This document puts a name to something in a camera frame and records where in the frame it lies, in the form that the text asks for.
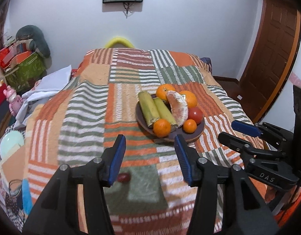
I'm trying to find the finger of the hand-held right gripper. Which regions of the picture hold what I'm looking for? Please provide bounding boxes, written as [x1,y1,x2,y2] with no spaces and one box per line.
[218,132,288,158]
[232,120,294,144]

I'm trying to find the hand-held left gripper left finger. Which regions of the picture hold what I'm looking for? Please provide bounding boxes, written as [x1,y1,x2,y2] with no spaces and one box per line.
[23,134,127,235]

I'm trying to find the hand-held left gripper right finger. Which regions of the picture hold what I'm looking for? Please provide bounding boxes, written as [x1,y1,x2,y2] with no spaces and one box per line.
[174,134,279,235]

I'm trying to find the dark purple plate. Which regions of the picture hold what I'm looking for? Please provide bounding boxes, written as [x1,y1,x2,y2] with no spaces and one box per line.
[136,94,206,142]

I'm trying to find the small mandarin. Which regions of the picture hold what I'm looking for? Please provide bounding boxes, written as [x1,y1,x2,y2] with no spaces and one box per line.
[183,119,197,134]
[153,119,172,138]

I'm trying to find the red tomato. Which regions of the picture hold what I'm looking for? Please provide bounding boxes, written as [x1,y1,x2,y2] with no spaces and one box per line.
[188,107,204,125]

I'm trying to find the peeled pomelo piece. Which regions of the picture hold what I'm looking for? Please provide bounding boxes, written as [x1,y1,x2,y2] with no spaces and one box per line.
[166,90,189,128]

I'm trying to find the green sugarcane piece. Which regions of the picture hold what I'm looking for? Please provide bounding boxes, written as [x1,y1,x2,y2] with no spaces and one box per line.
[138,91,161,127]
[153,97,177,128]

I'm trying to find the large orange with sticker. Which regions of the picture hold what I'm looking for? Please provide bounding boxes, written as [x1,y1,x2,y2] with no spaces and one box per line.
[179,90,198,108]

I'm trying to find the striped patchwork blanket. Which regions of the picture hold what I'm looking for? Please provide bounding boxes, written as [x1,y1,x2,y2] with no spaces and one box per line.
[0,48,267,235]

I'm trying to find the brown wooden door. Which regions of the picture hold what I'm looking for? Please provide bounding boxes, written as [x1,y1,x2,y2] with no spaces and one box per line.
[238,0,301,124]

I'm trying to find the white cloth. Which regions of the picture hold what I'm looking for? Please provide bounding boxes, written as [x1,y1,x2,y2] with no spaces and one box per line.
[13,65,73,129]

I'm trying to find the light green plate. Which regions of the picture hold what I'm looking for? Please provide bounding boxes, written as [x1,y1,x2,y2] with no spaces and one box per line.
[0,131,25,159]

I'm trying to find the pink bunny figurine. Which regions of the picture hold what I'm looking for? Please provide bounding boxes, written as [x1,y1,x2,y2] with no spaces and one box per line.
[3,86,24,115]

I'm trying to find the green patterned box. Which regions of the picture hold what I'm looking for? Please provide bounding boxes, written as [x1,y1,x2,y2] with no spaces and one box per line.
[5,52,47,93]

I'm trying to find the grey plush toy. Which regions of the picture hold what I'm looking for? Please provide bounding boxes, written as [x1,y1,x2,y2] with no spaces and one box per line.
[15,25,51,59]

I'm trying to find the pile of red boxes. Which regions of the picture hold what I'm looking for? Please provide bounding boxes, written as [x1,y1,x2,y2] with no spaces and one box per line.
[0,40,33,69]

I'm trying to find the black monitor cable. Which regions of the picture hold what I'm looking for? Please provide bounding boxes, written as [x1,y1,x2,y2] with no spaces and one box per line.
[122,2,134,19]

